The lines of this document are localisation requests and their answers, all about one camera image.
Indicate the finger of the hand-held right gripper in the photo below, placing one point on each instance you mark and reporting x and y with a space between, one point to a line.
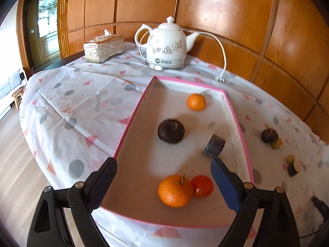
320 207

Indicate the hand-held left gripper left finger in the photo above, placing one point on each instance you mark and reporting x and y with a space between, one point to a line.
102 182

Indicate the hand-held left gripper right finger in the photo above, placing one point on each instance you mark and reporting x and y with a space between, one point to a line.
226 185

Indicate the red tomato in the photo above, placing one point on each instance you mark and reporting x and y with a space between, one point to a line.
204 187

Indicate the dark-skinned yam wedge slice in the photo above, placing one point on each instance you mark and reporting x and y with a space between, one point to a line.
213 146

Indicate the orange with short stem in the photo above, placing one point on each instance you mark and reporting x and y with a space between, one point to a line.
174 191

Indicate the pink cardboard tray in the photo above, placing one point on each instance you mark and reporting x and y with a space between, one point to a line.
154 159

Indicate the small yellow potato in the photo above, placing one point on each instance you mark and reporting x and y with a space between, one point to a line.
290 158

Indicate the dark brown water chestnut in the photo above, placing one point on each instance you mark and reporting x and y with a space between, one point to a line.
269 135

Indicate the dark brown round vegetable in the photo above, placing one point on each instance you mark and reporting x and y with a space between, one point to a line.
171 131

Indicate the orange with long twig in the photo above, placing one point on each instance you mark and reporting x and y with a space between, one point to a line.
196 102

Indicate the dark-skinned yam cylinder piece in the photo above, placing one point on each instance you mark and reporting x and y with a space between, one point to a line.
293 169

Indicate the small yellow fruit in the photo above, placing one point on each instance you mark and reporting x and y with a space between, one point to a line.
277 144

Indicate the white patterned tablecloth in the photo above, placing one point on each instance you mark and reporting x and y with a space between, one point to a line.
77 103

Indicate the small wooden stool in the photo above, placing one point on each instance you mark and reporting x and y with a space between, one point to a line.
17 94

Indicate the silver embossed tissue box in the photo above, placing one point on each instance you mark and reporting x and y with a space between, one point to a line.
105 49

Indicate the grey checked sofa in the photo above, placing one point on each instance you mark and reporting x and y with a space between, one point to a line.
7 85

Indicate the white ceramic electric kettle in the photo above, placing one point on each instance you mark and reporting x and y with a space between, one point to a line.
167 43

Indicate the wooden door with glass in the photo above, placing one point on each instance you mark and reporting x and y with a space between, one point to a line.
47 18

